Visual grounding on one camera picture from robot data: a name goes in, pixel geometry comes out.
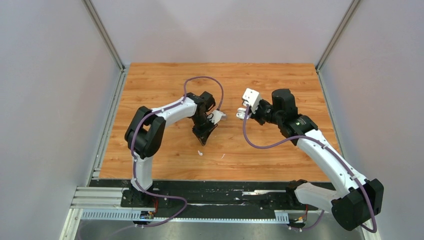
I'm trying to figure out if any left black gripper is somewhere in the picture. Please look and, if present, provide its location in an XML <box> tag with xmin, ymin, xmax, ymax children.
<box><xmin>190</xmin><ymin>113</ymin><xmax>218</xmax><ymax>146</ymax></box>

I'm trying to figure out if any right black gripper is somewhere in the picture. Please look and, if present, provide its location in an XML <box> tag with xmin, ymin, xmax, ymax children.
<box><xmin>245</xmin><ymin>98</ymin><xmax>283</xmax><ymax>126</ymax></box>

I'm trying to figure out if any white earbud charging case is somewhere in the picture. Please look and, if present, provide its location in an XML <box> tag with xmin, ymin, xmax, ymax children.
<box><xmin>235</xmin><ymin>107</ymin><xmax>252</xmax><ymax>120</ymax></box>

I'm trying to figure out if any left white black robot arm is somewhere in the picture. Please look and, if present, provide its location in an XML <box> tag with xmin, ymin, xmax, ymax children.
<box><xmin>124</xmin><ymin>91</ymin><xmax>219</xmax><ymax>207</ymax></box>

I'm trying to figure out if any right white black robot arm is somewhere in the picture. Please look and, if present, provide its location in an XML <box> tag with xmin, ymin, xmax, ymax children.
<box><xmin>236</xmin><ymin>88</ymin><xmax>384</xmax><ymax>233</ymax></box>

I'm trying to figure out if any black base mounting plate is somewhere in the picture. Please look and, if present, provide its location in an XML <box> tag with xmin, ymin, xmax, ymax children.
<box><xmin>89</xmin><ymin>179</ymin><xmax>317</xmax><ymax>219</ymax></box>

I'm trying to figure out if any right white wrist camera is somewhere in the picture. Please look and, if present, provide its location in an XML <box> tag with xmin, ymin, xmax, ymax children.
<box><xmin>241</xmin><ymin>88</ymin><xmax>262</xmax><ymax>113</ymax></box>

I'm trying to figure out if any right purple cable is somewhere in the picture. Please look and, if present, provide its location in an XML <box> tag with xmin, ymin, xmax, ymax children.
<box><xmin>242</xmin><ymin>104</ymin><xmax>379</xmax><ymax>234</ymax></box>

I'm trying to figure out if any purple cable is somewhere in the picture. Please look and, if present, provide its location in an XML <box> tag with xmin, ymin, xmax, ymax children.
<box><xmin>242</xmin><ymin>104</ymin><xmax>379</xmax><ymax>234</ymax></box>
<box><xmin>129</xmin><ymin>76</ymin><xmax>225</xmax><ymax>229</ymax></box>

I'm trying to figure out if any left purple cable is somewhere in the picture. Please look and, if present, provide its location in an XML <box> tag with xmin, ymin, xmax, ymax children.
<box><xmin>129</xmin><ymin>76</ymin><xmax>225</xmax><ymax>229</ymax></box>

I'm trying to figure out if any white slotted cable duct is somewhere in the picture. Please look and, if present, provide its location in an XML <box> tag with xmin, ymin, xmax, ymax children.
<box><xmin>80</xmin><ymin>209</ymin><xmax>290</xmax><ymax>224</ymax></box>

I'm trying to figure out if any right aluminium corner post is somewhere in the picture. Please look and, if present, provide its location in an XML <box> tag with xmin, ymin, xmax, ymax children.
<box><xmin>315</xmin><ymin>0</ymin><xmax>362</xmax><ymax>73</ymax></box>

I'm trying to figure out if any aluminium corner post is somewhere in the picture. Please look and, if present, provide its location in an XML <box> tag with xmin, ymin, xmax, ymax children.
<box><xmin>315</xmin><ymin>0</ymin><xmax>362</xmax><ymax>73</ymax></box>
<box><xmin>81</xmin><ymin>0</ymin><xmax>126</xmax><ymax>72</ymax></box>

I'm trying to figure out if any left aluminium corner post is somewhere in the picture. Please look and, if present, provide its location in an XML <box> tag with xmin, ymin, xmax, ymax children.
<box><xmin>81</xmin><ymin>0</ymin><xmax>126</xmax><ymax>72</ymax></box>

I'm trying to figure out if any aluminium frame rail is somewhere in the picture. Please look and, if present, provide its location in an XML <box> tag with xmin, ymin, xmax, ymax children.
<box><xmin>70</xmin><ymin>186</ymin><xmax>373</xmax><ymax>215</ymax></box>

